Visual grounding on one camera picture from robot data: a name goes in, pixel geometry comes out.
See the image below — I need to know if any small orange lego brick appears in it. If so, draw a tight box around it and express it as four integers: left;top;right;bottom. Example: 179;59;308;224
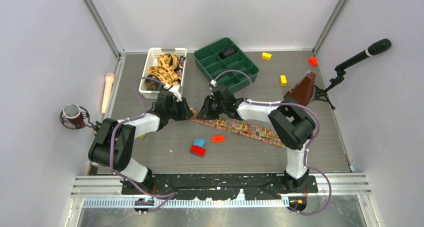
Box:
211;135;225;143

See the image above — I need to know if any blue lego brick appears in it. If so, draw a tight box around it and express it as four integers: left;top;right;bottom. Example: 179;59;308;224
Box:
193;138;205;148

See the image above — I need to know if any red silver studio microphone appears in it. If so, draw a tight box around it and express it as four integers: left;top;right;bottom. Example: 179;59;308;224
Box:
59;103;101;133

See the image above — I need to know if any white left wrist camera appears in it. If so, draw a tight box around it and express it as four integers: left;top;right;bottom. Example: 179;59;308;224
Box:
164;84;183;102

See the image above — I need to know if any red lego brick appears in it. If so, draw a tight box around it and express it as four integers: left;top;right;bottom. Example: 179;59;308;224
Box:
190;144;206;157

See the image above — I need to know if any brown wooden metronome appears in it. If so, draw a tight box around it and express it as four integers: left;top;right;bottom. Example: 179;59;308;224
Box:
284;70;316;106

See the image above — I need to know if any brown green leaf tie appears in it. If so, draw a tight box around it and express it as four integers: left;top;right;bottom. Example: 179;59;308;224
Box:
144;74;164;91

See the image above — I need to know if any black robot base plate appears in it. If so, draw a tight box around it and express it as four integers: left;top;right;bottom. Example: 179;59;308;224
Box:
140;173;318;201

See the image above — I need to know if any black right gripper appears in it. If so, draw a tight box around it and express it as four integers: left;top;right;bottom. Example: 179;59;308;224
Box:
196;95;227;121

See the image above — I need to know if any black handheld microphone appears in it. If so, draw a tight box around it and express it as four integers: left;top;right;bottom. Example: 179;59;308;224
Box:
334;38;392;75

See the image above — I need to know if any yellow block near tray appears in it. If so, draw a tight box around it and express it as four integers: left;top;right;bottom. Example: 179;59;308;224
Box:
261;52;272;61

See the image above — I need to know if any black microphone tripod stand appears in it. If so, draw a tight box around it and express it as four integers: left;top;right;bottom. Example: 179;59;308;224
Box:
310;67;346;110

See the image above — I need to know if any yellow beetle pattern tie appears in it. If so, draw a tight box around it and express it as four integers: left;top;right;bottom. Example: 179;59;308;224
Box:
148;53;180;86

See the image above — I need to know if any green compartment tray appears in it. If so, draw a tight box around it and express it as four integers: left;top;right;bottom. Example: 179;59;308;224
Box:
194;37;259;93

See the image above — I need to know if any white perforated plastic basket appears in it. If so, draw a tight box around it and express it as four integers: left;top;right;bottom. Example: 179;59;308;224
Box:
138;47;187;100

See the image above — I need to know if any dark floral rose tie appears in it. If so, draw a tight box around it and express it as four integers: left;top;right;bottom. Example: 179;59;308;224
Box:
174;56;186;82

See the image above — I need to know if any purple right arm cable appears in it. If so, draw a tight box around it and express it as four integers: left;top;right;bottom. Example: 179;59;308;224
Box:
210;69;333;216

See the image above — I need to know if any colourful shell pattern tie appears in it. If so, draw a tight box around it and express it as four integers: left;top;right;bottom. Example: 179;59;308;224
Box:
190;108;286;149

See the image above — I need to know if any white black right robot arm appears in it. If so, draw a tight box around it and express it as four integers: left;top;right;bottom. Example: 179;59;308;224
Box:
196;80;317;192

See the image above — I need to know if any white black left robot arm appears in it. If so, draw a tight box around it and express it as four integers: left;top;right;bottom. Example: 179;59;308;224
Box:
88;90;194;194

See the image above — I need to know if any yellow block upright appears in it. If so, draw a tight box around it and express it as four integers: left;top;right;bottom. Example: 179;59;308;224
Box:
279;75;288;86

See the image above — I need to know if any rolled dark striped tie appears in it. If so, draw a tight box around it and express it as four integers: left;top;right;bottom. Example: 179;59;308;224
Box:
218;46;236;60

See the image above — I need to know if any orange red block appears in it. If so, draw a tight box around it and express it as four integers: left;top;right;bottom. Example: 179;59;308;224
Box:
308;56;319;67

